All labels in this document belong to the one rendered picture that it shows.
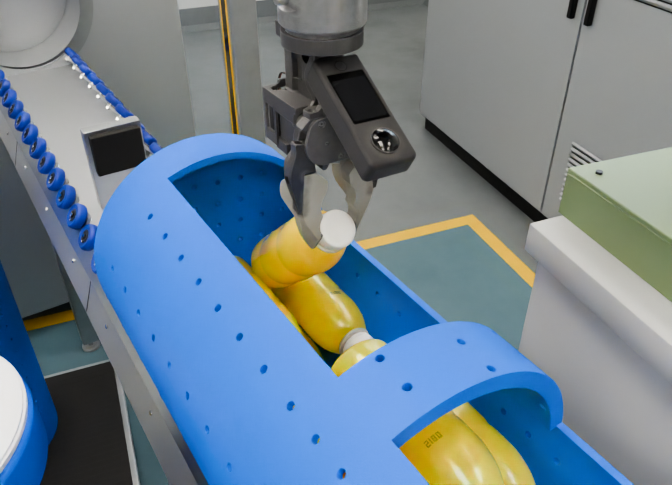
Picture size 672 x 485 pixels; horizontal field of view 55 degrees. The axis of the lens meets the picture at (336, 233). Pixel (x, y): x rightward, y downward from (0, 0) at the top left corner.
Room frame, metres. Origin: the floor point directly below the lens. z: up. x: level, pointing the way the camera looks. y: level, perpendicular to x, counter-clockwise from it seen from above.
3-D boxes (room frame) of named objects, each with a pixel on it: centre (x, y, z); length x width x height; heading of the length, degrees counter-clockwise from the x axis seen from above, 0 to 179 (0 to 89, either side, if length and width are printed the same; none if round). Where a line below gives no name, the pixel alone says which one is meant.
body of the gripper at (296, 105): (0.56, 0.02, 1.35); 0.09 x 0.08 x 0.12; 33
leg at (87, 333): (1.59, 0.83, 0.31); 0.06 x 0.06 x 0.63; 33
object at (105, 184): (1.04, 0.39, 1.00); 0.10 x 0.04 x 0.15; 123
